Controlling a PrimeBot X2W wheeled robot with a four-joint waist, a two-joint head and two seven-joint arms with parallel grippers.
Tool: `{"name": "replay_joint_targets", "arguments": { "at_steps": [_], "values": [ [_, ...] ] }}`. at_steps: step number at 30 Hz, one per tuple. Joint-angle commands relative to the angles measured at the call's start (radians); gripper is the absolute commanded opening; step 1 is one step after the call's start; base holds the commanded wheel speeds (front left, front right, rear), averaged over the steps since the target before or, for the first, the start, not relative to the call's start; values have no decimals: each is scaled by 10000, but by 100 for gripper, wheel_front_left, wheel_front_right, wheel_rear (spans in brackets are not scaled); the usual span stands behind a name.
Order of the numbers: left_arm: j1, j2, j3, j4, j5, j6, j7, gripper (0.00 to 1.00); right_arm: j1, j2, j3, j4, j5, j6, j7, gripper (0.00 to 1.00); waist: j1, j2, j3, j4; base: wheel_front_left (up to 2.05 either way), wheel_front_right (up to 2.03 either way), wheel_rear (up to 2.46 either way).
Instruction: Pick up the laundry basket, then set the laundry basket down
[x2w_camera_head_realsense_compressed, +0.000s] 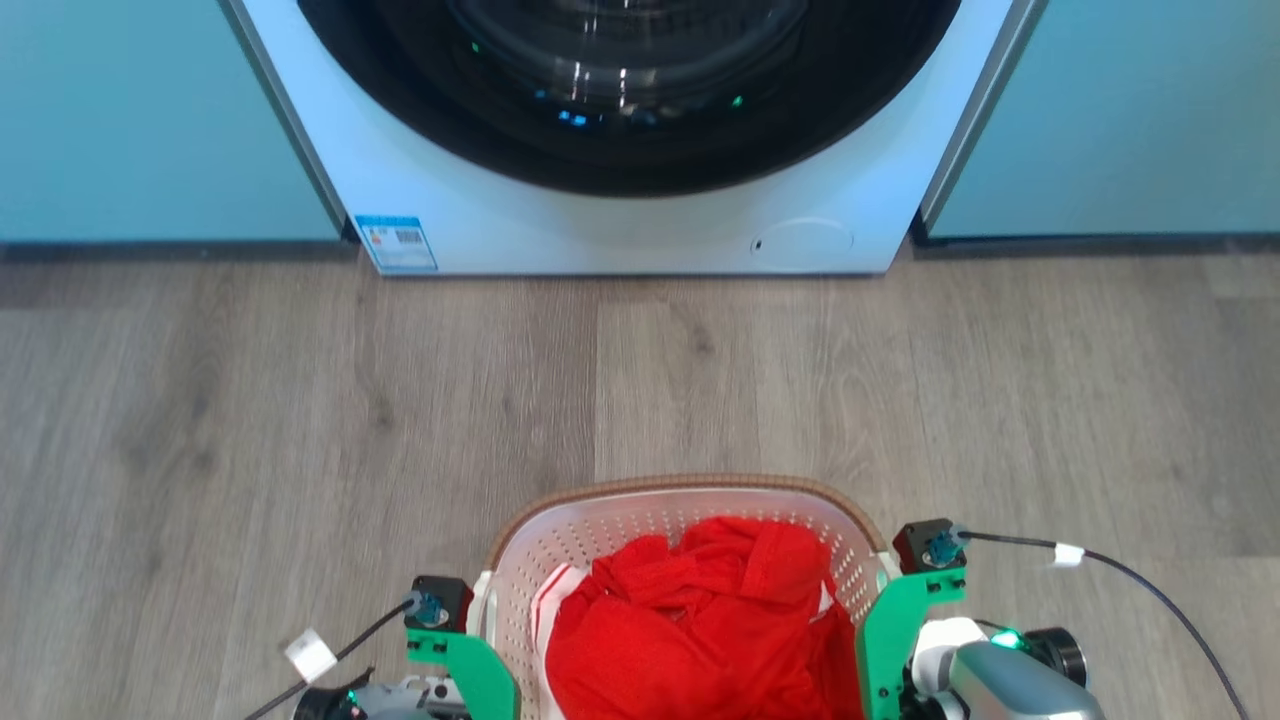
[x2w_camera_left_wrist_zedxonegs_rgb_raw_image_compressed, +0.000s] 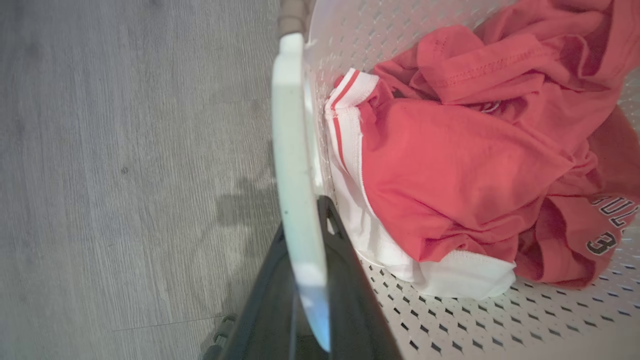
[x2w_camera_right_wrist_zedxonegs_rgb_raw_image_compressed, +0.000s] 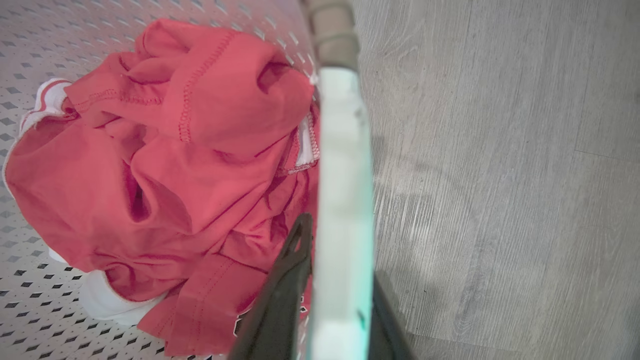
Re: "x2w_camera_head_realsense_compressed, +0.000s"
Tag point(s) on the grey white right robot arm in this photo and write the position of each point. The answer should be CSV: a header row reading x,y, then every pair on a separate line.
x,y
1010,685

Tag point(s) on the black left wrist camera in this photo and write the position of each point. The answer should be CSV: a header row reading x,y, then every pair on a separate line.
x,y
448,598

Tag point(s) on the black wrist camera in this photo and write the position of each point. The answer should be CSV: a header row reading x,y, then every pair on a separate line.
x,y
448,598
920,542

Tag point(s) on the blue energy label sticker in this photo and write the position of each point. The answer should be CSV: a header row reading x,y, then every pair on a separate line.
x,y
397,243

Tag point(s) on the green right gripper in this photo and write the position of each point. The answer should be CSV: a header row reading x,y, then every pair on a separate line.
x,y
885,640

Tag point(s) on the white perforated laundry basket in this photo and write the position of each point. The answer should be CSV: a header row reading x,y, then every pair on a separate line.
x,y
600,528

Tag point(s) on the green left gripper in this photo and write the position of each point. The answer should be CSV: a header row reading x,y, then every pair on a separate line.
x,y
480,668

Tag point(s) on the teal cabinet panel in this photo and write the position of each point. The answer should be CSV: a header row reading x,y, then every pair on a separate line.
x,y
1130,120
150,120

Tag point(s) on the black round washer door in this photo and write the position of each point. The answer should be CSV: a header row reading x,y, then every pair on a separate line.
x,y
640,150

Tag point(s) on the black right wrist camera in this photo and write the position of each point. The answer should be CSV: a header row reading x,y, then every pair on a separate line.
x,y
920,542

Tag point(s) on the white front-load washing machine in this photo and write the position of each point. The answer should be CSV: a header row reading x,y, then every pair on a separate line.
x,y
600,235

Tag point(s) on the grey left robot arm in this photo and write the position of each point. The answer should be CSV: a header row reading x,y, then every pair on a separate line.
x,y
395,703

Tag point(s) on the white garment with red stripe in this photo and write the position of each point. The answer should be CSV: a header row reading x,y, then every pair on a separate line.
x,y
548,612

